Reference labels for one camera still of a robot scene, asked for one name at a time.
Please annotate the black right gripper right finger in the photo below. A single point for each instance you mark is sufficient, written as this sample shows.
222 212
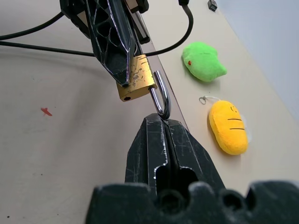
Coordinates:
187 149

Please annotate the yellow plush toy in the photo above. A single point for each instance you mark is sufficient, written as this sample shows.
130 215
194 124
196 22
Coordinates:
230 130

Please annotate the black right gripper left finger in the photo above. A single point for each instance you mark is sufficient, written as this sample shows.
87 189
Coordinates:
146 144

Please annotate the green plush toy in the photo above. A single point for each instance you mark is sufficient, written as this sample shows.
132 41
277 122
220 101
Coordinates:
202 61

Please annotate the brass padlock with steel shackle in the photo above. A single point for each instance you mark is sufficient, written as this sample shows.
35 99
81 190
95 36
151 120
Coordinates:
140 70

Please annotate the small black box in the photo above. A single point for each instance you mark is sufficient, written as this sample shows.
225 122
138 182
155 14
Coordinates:
212 4

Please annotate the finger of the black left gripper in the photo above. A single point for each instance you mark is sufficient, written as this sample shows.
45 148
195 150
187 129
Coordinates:
123 35
141 28

